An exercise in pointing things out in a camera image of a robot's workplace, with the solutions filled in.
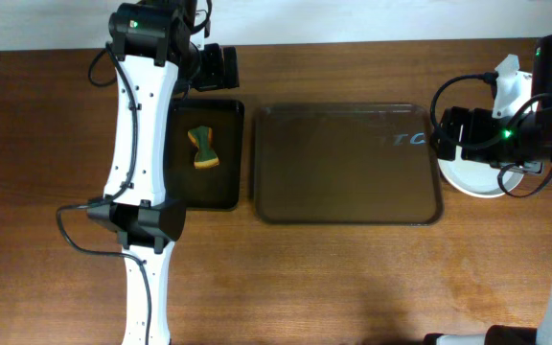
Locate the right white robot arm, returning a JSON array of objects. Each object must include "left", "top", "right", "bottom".
[{"left": 424, "top": 34, "right": 552, "bottom": 344}]

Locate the dark tray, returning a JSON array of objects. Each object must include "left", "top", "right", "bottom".
[
  {"left": 253, "top": 103, "right": 444, "bottom": 226},
  {"left": 164, "top": 100, "right": 244, "bottom": 210}
]

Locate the green yellow sponge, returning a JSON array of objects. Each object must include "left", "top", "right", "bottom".
[{"left": 188, "top": 126, "right": 219, "bottom": 169}]

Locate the right dark tray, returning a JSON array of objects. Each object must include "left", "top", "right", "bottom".
[{"left": 253, "top": 103, "right": 444, "bottom": 226}]

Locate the left dark tray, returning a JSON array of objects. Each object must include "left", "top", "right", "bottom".
[{"left": 164, "top": 100, "right": 244, "bottom": 210}]

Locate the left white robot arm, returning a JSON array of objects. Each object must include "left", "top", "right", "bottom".
[{"left": 87, "top": 0, "right": 240, "bottom": 344}]

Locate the white plate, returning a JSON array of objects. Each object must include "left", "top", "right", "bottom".
[{"left": 438, "top": 158, "right": 505, "bottom": 198}]

